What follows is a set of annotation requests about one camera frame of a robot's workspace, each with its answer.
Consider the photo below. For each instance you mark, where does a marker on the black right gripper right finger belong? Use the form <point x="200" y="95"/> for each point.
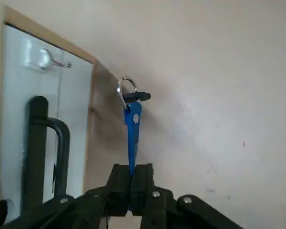
<point x="145" y="176"/>

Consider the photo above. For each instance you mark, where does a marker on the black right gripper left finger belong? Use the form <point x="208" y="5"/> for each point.
<point x="120" y="176"/>

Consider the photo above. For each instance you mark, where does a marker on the clear adhesive metal hook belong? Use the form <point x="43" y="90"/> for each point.
<point x="45" y="58"/>

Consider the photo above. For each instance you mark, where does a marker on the white glass door panel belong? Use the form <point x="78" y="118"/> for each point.
<point x="74" y="95"/>

